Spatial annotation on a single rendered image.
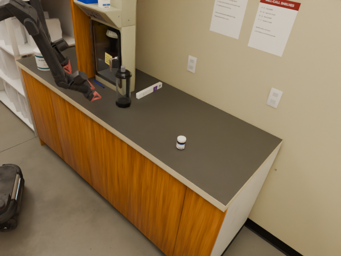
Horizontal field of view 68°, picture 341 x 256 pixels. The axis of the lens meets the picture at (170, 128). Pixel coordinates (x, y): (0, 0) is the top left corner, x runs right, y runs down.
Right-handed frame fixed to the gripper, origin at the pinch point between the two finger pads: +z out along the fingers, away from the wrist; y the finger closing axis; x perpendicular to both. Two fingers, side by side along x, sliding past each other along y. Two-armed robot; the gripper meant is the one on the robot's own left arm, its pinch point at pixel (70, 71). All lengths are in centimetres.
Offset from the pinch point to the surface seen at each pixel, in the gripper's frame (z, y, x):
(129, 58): 6.0, -14.0, -42.6
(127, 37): -7, -15, -48
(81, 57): -2.1, 8.7, -10.3
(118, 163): 48, -57, -5
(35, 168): 69, 11, 91
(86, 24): -18.5, 13.1, -26.0
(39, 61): -8.8, 25.9, 22.9
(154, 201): 64, -85, -17
